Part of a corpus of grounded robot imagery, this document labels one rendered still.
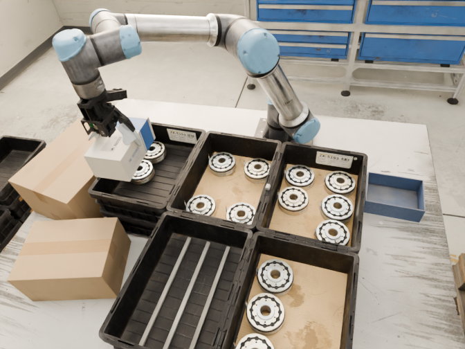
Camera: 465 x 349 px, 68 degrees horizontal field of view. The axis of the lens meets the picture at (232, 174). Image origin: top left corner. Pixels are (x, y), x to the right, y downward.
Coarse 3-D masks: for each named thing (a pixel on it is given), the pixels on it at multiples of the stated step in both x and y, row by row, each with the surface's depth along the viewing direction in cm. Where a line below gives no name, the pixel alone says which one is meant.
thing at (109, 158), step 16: (144, 128) 108; (96, 144) 103; (112, 144) 102; (144, 144) 109; (96, 160) 100; (112, 160) 98; (128, 160) 101; (96, 176) 106; (112, 176) 104; (128, 176) 102
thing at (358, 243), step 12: (288, 144) 126; (300, 144) 125; (276, 168) 118; (360, 192) 109; (264, 204) 108; (360, 204) 105; (360, 216) 102; (264, 228) 102; (360, 228) 100; (312, 240) 98; (360, 240) 97
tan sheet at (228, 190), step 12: (240, 156) 138; (240, 168) 133; (204, 180) 131; (216, 180) 130; (228, 180) 130; (240, 180) 129; (204, 192) 127; (216, 192) 126; (228, 192) 126; (240, 192) 125; (252, 192) 125; (216, 204) 122; (228, 204) 122; (252, 204) 121; (216, 216) 119
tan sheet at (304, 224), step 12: (288, 168) 131; (312, 168) 130; (312, 192) 123; (324, 192) 122; (276, 204) 120; (312, 204) 119; (276, 216) 117; (288, 216) 116; (300, 216) 116; (312, 216) 116; (276, 228) 114; (288, 228) 113; (300, 228) 113; (312, 228) 113; (348, 228) 111
